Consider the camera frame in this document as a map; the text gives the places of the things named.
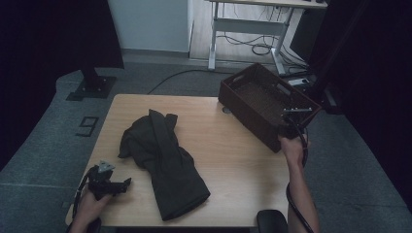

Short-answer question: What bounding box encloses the dark cloth garment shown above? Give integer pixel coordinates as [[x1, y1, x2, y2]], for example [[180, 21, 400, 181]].
[[117, 109, 212, 222]]

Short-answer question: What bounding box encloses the person's left hand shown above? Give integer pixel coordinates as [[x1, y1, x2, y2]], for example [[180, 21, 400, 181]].
[[75, 188, 113, 223]]

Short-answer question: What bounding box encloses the black curtain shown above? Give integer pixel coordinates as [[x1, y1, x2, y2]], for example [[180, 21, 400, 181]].
[[0, 0, 125, 170], [307, 0, 412, 208]]

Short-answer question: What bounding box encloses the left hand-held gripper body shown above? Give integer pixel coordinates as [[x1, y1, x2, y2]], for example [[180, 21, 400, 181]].
[[86, 160, 116, 201]]

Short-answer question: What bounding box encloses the person's right hand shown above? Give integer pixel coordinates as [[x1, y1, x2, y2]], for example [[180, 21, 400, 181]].
[[279, 135, 310, 167]]

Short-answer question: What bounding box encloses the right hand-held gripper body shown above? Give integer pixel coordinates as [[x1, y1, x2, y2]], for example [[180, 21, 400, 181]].
[[279, 107, 314, 140]]

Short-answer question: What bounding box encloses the black coiled cable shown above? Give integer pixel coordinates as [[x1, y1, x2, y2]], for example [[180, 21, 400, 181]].
[[251, 43, 274, 56]]

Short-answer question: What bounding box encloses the black computer tower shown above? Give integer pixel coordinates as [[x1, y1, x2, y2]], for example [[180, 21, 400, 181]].
[[290, 8, 325, 62]]

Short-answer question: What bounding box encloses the hand-held gripper black cable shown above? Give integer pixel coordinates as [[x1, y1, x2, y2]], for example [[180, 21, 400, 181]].
[[284, 116, 316, 233], [71, 166, 98, 222]]

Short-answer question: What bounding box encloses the left hand-held gripper black cable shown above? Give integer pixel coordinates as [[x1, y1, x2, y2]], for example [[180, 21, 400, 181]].
[[71, 166, 98, 222]]

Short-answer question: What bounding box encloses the white power strip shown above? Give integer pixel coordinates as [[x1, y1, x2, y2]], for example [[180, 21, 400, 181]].
[[288, 77, 310, 87]]

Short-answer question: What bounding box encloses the white desk frame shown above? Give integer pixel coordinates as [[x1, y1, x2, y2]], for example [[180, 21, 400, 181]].
[[207, 0, 328, 76]]

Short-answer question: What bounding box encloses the right hand-held gripper black cable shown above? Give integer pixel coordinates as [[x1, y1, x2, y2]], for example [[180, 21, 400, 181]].
[[284, 116, 316, 233]]

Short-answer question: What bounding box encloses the black metal stand base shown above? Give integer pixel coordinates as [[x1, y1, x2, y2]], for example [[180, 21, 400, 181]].
[[66, 66, 118, 101], [300, 76, 344, 115]]

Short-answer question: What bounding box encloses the brown woven basket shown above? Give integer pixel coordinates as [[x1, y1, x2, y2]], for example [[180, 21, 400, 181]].
[[218, 62, 324, 153]]

